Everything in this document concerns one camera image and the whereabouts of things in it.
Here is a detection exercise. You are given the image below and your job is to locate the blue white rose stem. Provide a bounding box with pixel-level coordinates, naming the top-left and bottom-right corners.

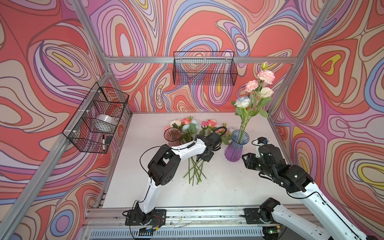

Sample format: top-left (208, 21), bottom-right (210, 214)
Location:
top-left (231, 97), bottom-right (254, 144)

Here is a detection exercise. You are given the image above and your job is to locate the pink carnation stem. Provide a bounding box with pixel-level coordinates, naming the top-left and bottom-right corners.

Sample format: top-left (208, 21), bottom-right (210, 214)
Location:
top-left (246, 62), bottom-right (275, 96)

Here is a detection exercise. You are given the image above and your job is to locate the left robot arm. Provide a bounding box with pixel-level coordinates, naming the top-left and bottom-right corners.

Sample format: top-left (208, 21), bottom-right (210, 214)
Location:
top-left (135, 132), bottom-right (222, 218)

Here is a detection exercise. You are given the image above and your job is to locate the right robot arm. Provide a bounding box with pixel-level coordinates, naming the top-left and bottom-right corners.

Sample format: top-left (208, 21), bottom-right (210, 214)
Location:
top-left (242, 144), bottom-right (376, 240)

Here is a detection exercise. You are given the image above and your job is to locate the purple glass vase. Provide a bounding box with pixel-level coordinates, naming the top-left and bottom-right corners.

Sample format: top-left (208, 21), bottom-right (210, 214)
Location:
top-left (225, 130), bottom-right (250, 163)

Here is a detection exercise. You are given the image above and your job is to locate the pink grey glass vase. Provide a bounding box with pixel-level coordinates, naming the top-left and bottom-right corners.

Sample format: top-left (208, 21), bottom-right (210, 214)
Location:
top-left (164, 128), bottom-right (182, 147)

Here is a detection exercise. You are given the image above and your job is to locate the red pink rose stem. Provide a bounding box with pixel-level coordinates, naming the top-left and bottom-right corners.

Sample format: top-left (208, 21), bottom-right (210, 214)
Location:
top-left (182, 116), bottom-right (198, 186)

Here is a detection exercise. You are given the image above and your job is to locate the white rose stem on table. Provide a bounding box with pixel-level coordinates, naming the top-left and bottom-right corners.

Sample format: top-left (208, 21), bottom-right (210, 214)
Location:
top-left (170, 118), bottom-right (193, 143)

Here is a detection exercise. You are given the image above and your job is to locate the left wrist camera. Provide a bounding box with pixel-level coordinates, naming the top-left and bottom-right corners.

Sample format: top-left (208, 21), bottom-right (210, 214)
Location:
top-left (209, 127), bottom-right (227, 145)

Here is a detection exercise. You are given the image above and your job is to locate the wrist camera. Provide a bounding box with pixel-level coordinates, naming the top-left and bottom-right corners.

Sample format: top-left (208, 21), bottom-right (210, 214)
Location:
top-left (209, 127), bottom-right (227, 145)
top-left (257, 137), bottom-right (269, 145)

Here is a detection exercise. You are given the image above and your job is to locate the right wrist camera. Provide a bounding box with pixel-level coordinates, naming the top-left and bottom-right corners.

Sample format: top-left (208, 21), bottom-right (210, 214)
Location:
top-left (257, 137), bottom-right (269, 145)

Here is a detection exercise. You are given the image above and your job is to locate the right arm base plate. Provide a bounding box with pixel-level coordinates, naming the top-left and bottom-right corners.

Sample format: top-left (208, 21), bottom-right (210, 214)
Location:
top-left (244, 208), bottom-right (277, 225)

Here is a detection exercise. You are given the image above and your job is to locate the black wire basket back wall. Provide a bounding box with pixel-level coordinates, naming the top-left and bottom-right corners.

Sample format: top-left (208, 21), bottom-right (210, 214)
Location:
top-left (173, 50), bottom-right (238, 86)

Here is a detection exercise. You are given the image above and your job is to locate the black wire basket wall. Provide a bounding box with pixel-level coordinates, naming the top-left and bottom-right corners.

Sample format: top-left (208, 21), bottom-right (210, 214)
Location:
top-left (63, 83), bottom-right (129, 154)
top-left (173, 50), bottom-right (238, 86)

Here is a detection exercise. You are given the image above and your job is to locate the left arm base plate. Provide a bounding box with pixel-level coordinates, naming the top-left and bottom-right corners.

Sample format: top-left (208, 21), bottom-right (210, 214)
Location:
top-left (122, 209), bottom-right (167, 227)

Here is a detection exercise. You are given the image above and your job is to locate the black wire basket left wall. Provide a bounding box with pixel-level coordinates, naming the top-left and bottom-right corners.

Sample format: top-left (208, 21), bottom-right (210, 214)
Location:
top-left (63, 83), bottom-right (129, 154)

